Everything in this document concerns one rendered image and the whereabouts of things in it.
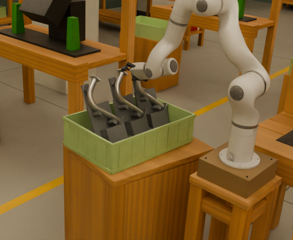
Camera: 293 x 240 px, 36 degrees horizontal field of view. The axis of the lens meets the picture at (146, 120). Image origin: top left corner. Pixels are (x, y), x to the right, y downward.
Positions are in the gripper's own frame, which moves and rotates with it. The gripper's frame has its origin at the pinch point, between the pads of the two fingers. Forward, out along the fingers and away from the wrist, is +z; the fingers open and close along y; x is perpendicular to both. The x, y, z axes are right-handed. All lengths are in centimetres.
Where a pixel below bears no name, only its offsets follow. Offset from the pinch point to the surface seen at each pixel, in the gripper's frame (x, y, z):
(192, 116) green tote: 5.3, -39.0, -17.6
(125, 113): 15.3, -14.8, 9.2
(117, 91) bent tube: 10.0, -0.9, 4.6
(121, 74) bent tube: 0.1, 0.7, 4.5
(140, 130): 21.1, -25.0, 3.7
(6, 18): -266, -120, 527
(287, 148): 12, -66, -63
